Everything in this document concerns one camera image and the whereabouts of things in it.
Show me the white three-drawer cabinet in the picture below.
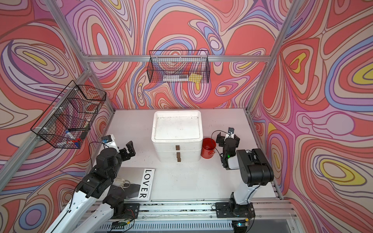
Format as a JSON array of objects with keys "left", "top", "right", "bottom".
[{"left": 151, "top": 110, "right": 204, "bottom": 163}]

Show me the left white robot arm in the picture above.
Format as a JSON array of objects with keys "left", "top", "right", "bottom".
[{"left": 46, "top": 141, "right": 136, "bottom": 233}]

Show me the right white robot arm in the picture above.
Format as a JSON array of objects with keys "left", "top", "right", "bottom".
[{"left": 216, "top": 133, "right": 275, "bottom": 216}]

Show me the red metal cup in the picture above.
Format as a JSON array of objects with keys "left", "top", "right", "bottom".
[{"left": 201, "top": 138, "right": 216, "bottom": 159}]

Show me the red marker in basket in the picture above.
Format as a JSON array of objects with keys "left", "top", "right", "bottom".
[{"left": 68, "top": 138, "right": 82, "bottom": 147}]

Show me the LOVER magazine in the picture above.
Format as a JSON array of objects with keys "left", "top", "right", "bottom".
[{"left": 108, "top": 167, "right": 155, "bottom": 202}]

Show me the blue marker in basket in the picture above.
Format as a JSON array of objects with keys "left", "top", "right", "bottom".
[{"left": 65, "top": 130, "right": 76, "bottom": 140}]

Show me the clear box in basket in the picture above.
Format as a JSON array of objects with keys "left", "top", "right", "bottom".
[{"left": 162, "top": 75, "right": 189, "bottom": 83}]

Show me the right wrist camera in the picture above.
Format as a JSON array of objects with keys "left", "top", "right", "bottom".
[{"left": 226, "top": 127, "right": 235, "bottom": 138}]

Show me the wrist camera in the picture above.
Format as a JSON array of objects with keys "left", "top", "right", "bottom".
[
  {"left": 101, "top": 135, "right": 119, "bottom": 152},
  {"left": 226, "top": 127, "right": 235, "bottom": 138}
]

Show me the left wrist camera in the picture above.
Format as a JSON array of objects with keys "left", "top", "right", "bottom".
[{"left": 101, "top": 135, "right": 119, "bottom": 152}]

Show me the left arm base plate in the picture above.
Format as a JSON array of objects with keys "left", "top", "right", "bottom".
[{"left": 112, "top": 203, "right": 140, "bottom": 219}]

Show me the black wire basket left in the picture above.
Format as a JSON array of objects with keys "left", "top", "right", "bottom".
[{"left": 31, "top": 81, "right": 106, "bottom": 149}]

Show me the black wire basket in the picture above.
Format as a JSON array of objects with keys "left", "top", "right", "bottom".
[
  {"left": 147, "top": 49, "right": 210, "bottom": 83},
  {"left": 31, "top": 81, "right": 106, "bottom": 149}
]

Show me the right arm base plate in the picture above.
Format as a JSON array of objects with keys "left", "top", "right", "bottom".
[{"left": 214, "top": 203, "right": 255, "bottom": 219}]

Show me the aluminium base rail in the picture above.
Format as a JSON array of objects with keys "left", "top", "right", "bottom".
[{"left": 78, "top": 200, "right": 304, "bottom": 233}]

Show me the black wire basket back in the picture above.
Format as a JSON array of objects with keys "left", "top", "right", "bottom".
[{"left": 147, "top": 49, "right": 210, "bottom": 83}]

